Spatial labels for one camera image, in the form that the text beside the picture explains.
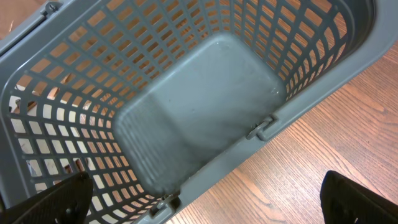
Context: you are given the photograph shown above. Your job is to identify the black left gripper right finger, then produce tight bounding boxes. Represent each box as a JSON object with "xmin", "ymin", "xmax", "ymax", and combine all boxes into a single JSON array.
[{"xmin": 320, "ymin": 170, "xmax": 397, "ymax": 224}]

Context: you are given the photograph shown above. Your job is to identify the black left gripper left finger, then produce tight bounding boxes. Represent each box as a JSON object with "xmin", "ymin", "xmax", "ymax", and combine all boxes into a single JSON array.
[{"xmin": 1, "ymin": 172, "xmax": 93, "ymax": 224}]

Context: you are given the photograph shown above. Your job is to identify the grey plastic basket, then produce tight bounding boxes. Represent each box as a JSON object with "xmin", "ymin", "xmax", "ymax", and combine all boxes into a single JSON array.
[{"xmin": 1, "ymin": 0, "xmax": 397, "ymax": 223}]

